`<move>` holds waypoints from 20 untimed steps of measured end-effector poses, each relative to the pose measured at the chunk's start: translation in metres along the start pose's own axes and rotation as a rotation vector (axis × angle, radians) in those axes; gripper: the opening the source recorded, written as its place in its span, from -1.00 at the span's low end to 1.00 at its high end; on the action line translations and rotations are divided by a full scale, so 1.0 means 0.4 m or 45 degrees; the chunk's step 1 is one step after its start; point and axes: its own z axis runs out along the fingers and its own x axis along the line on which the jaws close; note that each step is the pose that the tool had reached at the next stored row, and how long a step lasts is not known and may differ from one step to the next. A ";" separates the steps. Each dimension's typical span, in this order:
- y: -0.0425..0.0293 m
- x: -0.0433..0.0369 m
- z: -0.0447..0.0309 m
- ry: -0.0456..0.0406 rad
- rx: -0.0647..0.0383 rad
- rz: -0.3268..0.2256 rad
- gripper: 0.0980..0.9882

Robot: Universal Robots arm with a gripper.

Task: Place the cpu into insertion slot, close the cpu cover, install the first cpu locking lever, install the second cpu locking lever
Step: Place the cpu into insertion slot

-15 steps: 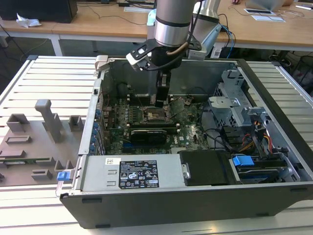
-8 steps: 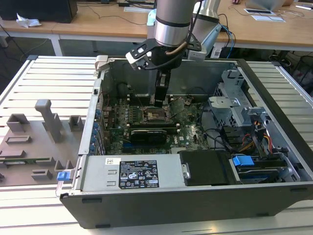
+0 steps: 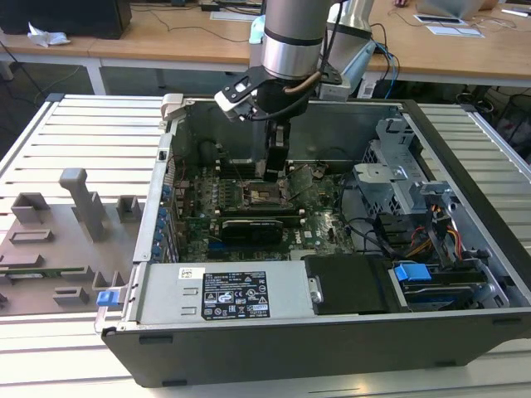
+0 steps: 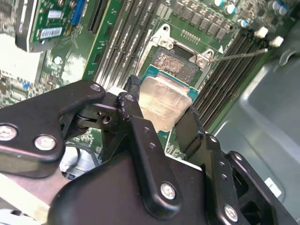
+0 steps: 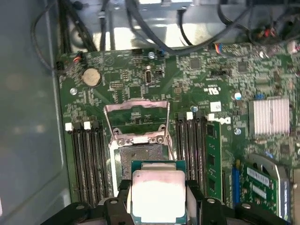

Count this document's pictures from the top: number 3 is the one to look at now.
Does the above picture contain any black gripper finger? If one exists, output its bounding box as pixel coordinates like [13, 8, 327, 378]
[265, 120, 290, 182]

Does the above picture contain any metal socket cover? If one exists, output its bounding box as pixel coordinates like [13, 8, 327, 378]
[284, 164, 314, 200]

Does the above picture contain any CPU socket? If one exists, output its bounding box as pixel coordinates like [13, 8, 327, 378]
[241, 177, 298, 207]

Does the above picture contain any graphics card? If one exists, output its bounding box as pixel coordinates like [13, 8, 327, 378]
[219, 217, 285, 250]

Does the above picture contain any green motherboard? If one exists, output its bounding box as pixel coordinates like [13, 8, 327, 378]
[172, 161, 358, 265]

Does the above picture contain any metal disk bay cage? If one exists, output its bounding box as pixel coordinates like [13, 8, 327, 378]
[352, 117, 460, 216]

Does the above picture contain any wooden desk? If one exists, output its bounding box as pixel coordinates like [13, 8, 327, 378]
[0, 0, 531, 88]

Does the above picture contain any black plastic shroud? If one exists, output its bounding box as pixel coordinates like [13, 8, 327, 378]
[300, 253, 399, 316]

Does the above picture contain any grey power supply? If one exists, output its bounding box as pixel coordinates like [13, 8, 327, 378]
[124, 260, 316, 328]

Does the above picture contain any hard disk in blue carrier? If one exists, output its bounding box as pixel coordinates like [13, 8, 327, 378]
[389, 260, 486, 310]

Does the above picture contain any grey laptop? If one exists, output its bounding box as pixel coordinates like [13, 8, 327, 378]
[417, 0, 485, 21]

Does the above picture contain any grey parts rack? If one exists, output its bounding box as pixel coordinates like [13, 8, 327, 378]
[0, 167, 146, 318]

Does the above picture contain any black PC case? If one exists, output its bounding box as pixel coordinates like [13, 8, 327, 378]
[94, 93, 531, 389]

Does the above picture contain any black box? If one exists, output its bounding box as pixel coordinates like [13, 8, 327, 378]
[0, 0, 133, 41]

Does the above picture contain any crumpled white paper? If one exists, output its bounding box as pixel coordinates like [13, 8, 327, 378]
[27, 21, 71, 47]

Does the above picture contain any green RAM stick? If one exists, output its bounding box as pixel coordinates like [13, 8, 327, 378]
[0, 267, 84, 278]

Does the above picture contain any black-framed wrist camera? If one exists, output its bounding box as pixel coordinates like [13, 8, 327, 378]
[319, 80, 352, 101]

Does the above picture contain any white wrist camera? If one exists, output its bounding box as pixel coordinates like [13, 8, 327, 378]
[214, 76, 261, 122]

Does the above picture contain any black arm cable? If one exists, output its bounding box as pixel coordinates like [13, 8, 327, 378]
[315, 0, 345, 80]

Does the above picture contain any blue cable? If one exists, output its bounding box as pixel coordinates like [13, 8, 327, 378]
[373, 41, 402, 100]

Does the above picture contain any thick black cable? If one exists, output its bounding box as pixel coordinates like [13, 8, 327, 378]
[338, 173, 395, 258]

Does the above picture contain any yellow red wire bundle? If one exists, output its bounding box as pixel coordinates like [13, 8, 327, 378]
[408, 198, 464, 260]

